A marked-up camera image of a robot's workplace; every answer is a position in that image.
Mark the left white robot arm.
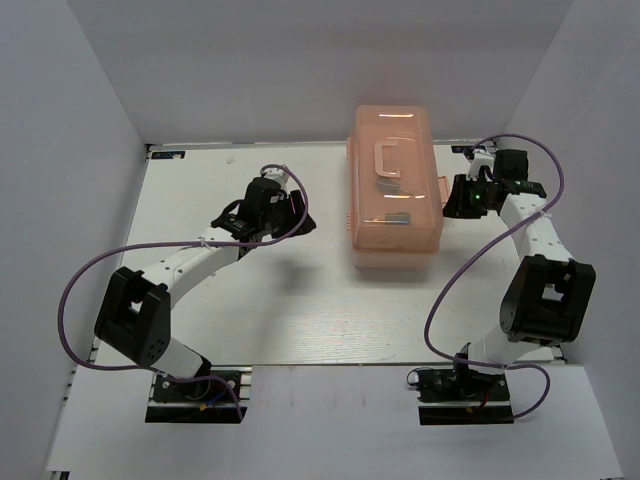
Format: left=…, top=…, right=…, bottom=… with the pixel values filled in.
left=94, top=167, right=316, bottom=399

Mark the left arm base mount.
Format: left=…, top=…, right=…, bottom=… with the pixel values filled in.
left=145, top=366, right=252, bottom=425

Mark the pink plastic tool box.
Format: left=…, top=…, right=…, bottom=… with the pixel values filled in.
left=347, top=105, right=444, bottom=269

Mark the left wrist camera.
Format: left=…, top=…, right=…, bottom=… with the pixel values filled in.
left=260, top=164, right=290, bottom=191

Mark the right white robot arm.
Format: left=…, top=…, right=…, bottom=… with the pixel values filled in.
left=443, top=149, right=596, bottom=399

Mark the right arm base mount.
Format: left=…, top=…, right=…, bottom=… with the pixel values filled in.
left=406, top=365, right=514, bottom=426

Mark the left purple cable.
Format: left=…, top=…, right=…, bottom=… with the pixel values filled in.
left=58, top=163, right=310, bottom=424

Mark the left blue label sticker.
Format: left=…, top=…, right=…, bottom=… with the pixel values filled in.
left=151, top=151, right=186, bottom=160

